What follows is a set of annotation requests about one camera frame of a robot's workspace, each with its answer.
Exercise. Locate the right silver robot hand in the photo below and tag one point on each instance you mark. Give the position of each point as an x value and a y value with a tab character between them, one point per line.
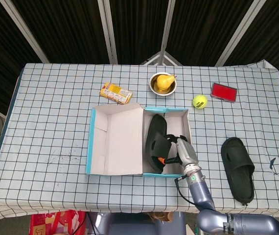
187	153

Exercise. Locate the black rubber slipper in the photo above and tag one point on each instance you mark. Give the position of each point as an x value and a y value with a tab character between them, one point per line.
237	156
156	127

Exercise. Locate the light blue shoe box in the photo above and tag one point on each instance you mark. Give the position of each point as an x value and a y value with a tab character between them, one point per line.
120	142

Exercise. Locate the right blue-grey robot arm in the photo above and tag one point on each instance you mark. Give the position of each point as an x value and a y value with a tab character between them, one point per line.
200	191

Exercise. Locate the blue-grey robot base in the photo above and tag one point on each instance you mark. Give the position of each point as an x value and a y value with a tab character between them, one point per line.
129	226

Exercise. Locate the yellow tennis ball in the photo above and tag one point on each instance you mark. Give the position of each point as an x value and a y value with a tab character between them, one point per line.
199	101

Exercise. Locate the small metal bowl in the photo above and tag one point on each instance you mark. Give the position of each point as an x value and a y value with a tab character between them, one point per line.
169	91

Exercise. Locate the brown paper bag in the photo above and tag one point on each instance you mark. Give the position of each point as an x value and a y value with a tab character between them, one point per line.
159	216

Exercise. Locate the red ink pad case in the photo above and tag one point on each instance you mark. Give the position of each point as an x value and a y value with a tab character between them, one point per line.
224	92

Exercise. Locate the metal table leg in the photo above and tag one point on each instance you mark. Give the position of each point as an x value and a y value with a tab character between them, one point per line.
200	225

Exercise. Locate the yellow pear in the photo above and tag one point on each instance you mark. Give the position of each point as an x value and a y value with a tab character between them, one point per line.
163	82

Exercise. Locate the yellow snack packet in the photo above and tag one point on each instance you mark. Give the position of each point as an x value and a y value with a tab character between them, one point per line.
116	93

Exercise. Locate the white triangular screen foot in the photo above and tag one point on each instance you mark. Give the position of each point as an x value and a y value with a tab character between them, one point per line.
151	60

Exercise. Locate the checked light blue tablecloth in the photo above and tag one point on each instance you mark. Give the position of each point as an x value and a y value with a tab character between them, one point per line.
44	122

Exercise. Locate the red patterned bag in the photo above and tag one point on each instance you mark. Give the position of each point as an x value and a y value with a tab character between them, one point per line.
53	224

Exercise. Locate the white screen frame post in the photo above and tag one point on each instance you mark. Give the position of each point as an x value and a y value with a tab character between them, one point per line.
107	31
167	24
240	31
25	31

